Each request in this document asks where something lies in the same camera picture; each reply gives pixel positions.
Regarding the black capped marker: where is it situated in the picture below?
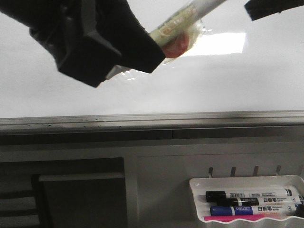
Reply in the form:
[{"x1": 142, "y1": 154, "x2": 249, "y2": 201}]
[
  {"x1": 205, "y1": 188, "x2": 299, "y2": 202},
  {"x1": 217, "y1": 196, "x2": 304, "y2": 207}
]

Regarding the black object in tray corner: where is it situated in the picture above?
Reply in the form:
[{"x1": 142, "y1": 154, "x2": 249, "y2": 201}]
[{"x1": 293, "y1": 204, "x2": 304, "y2": 218}]

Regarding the dark cabinet panel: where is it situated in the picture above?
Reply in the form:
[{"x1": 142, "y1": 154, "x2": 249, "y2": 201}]
[{"x1": 31, "y1": 175, "x2": 128, "y2": 228}]

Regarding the black whiteboard marker with tape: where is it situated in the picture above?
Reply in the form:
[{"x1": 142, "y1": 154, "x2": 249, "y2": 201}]
[{"x1": 106, "y1": 0, "x2": 223, "y2": 79}]

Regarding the blue capped marker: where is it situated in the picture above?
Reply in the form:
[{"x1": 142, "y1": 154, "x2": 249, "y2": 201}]
[{"x1": 209, "y1": 204, "x2": 298, "y2": 216}]

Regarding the white whiteboard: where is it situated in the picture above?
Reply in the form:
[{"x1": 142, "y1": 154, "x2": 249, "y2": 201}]
[{"x1": 0, "y1": 0, "x2": 304, "y2": 133}]

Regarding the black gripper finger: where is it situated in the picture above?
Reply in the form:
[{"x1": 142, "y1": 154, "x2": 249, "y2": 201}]
[
  {"x1": 244, "y1": 0, "x2": 304, "y2": 21},
  {"x1": 95, "y1": 0, "x2": 165, "y2": 73}
]

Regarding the black capped marker middle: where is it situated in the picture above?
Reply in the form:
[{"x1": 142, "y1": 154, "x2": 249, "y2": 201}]
[{"x1": 217, "y1": 196, "x2": 304, "y2": 207}]

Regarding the white plastic marker tray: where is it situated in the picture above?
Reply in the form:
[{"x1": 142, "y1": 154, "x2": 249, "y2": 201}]
[{"x1": 190, "y1": 175, "x2": 304, "y2": 228}]

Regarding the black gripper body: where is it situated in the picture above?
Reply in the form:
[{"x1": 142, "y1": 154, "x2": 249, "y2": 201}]
[{"x1": 0, "y1": 0, "x2": 121, "y2": 87}]

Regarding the black capped marker top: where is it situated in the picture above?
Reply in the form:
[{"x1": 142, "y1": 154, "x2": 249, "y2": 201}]
[{"x1": 205, "y1": 188, "x2": 299, "y2": 202}]

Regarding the metal hook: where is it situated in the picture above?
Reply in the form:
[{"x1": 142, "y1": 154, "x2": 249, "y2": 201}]
[
  {"x1": 230, "y1": 166, "x2": 236, "y2": 177},
  {"x1": 275, "y1": 165, "x2": 281, "y2": 176},
  {"x1": 253, "y1": 166, "x2": 259, "y2": 176},
  {"x1": 208, "y1": 167, "x2": 213, "y2": 178}
]

